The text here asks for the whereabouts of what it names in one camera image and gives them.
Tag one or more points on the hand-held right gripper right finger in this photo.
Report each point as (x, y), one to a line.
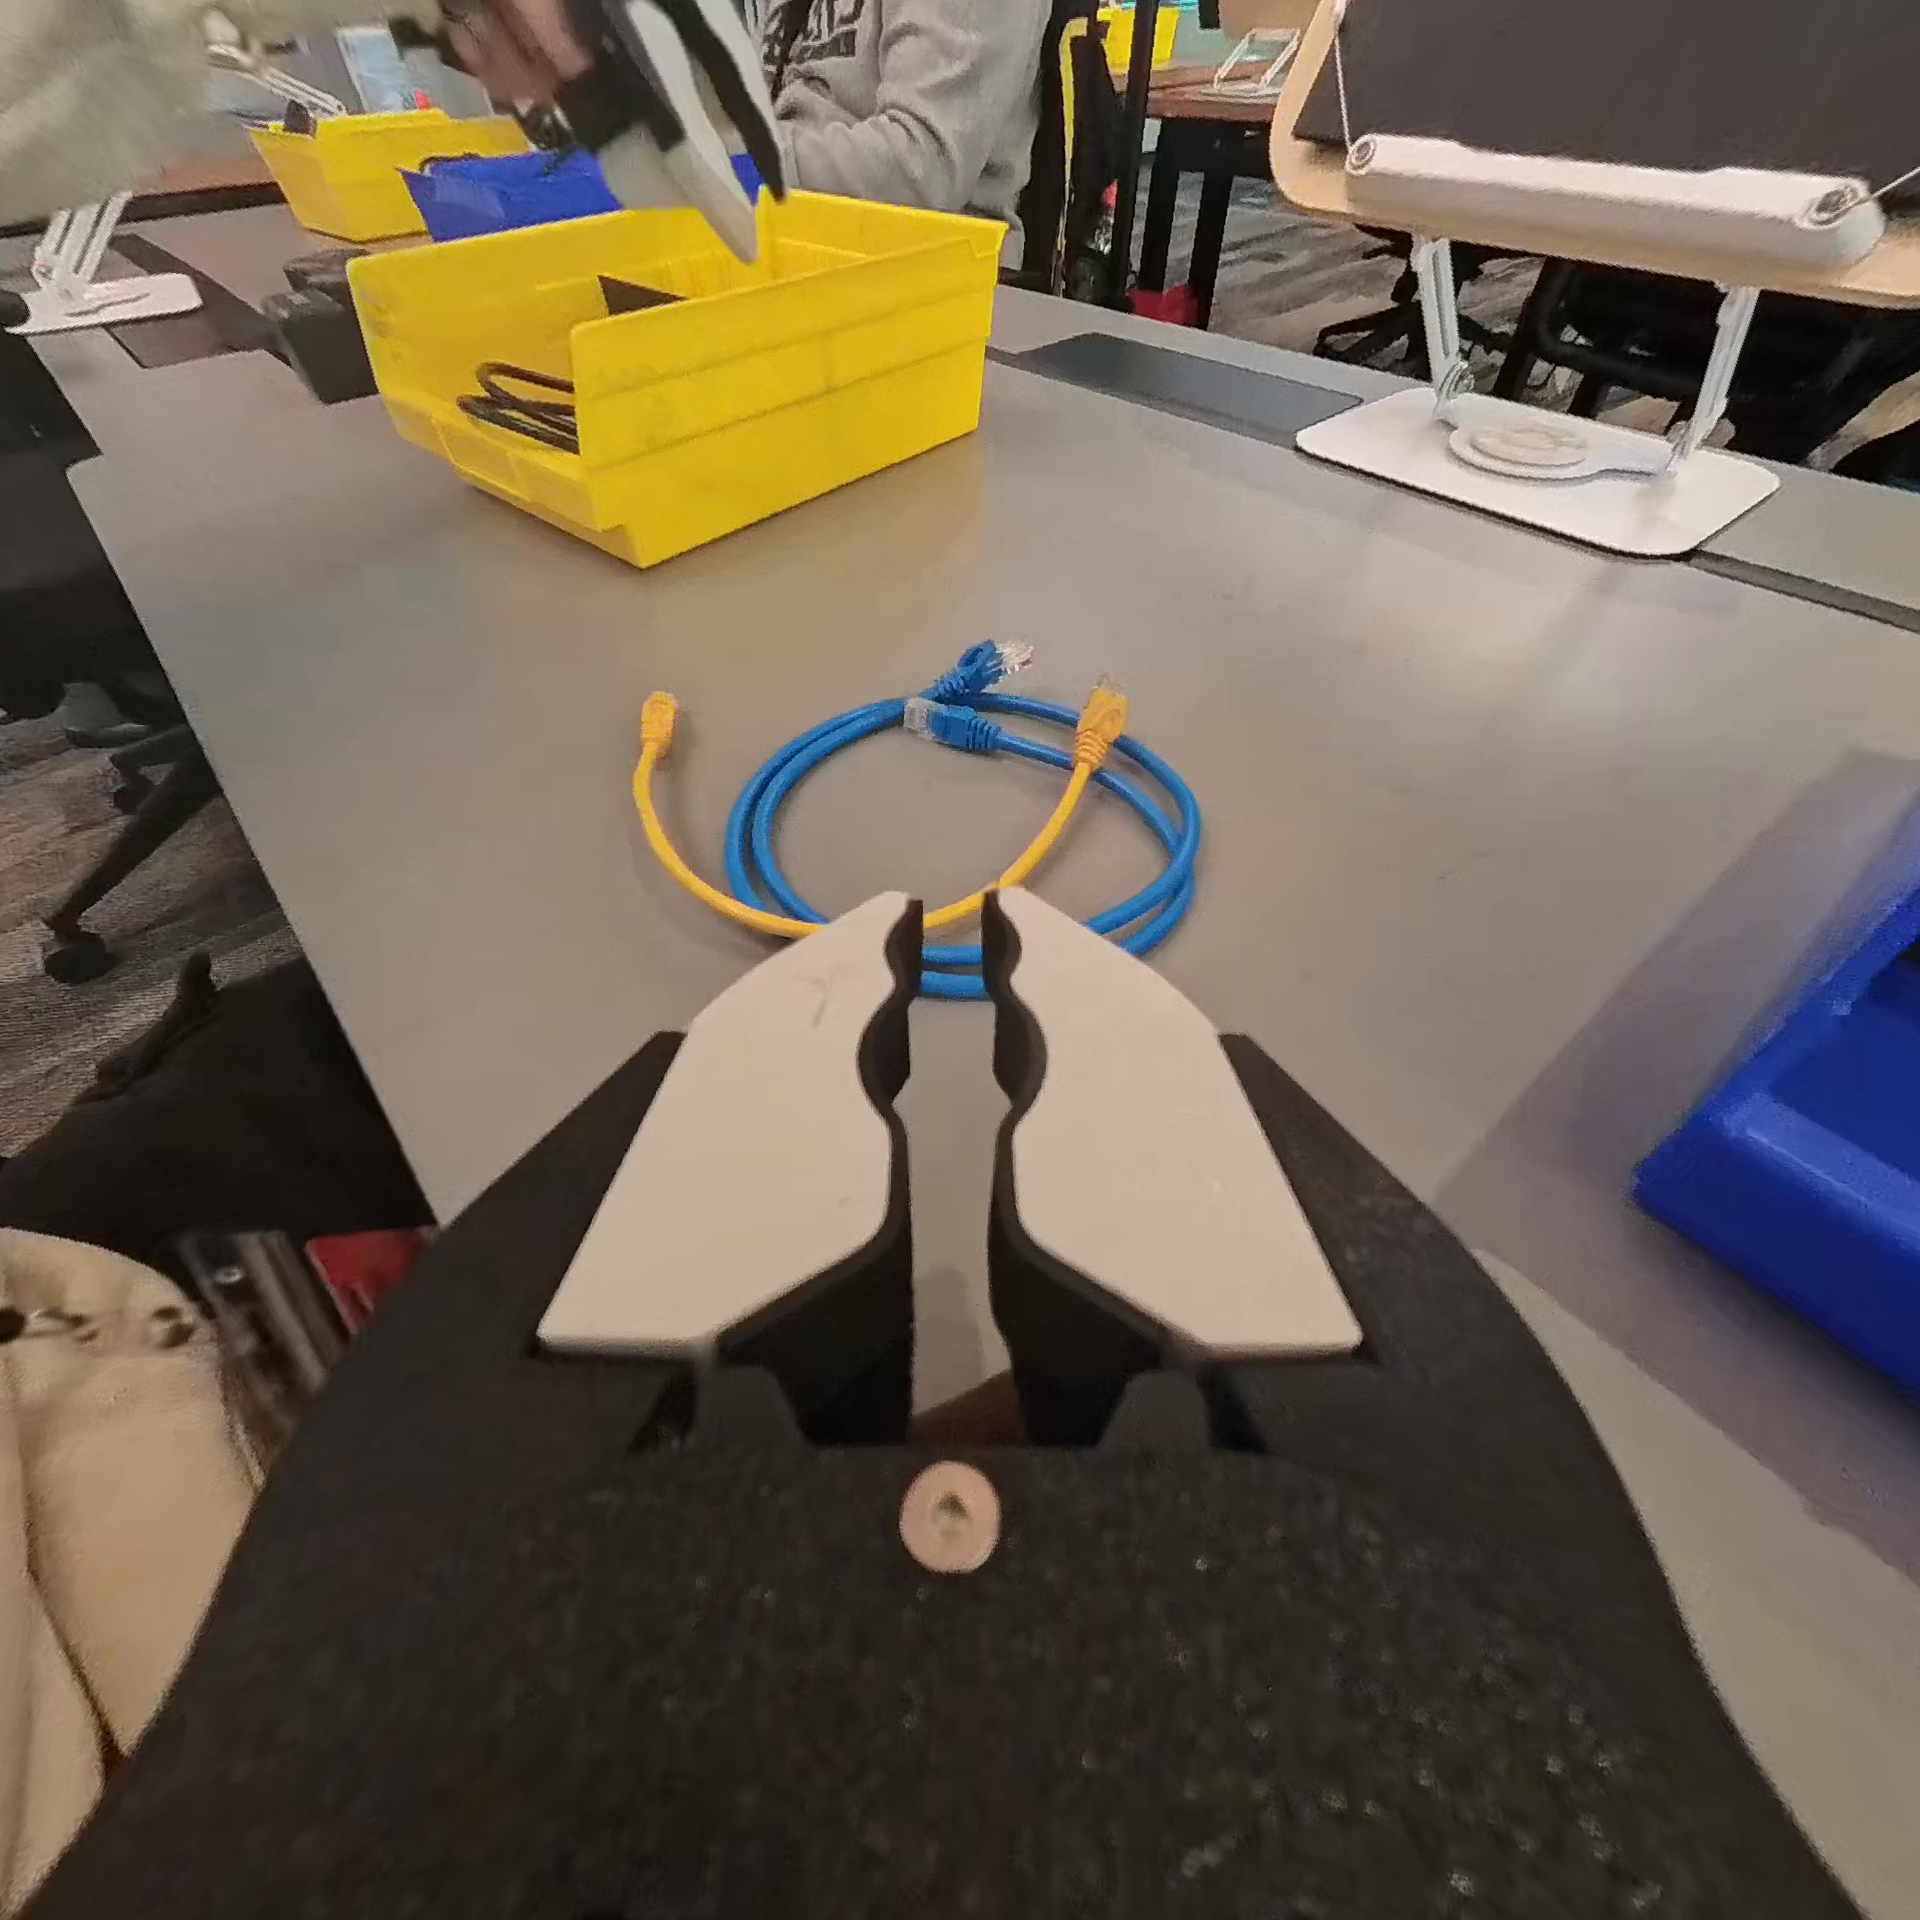
(1186, 1201)

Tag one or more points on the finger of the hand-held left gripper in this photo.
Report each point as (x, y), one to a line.
(706, 92)

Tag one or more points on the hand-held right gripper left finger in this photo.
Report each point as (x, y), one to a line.
(737, 1201)

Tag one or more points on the yellow plastic bin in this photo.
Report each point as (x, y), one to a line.
(780, 393)
(362, 166)

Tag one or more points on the blue plastic bin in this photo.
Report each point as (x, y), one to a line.
(511, 195)
(1816, 1172)

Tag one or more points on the person's left forearm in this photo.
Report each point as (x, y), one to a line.
(180, 77)

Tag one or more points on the person's left hand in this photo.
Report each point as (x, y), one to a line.
(539, 60)

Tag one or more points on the black bin divider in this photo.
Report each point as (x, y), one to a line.
(645, 295)

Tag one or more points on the black office chair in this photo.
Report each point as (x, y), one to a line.
(92, 692)

